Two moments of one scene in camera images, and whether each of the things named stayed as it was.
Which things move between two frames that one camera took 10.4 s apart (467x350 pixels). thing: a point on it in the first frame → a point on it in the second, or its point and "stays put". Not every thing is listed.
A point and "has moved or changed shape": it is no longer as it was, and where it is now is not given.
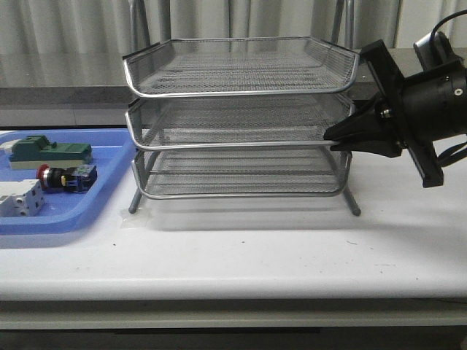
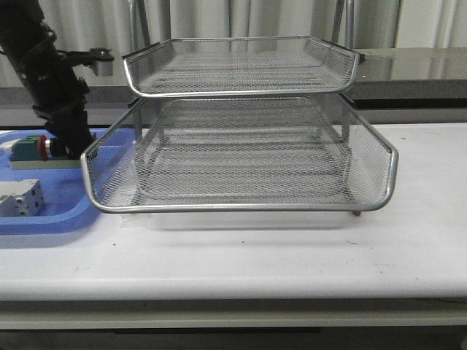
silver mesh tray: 234,120 has moved or changed shape
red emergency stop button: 76,179 → 47,148
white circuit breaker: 22,198 stays put
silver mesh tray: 238,66 stays put
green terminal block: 35,150 stays put
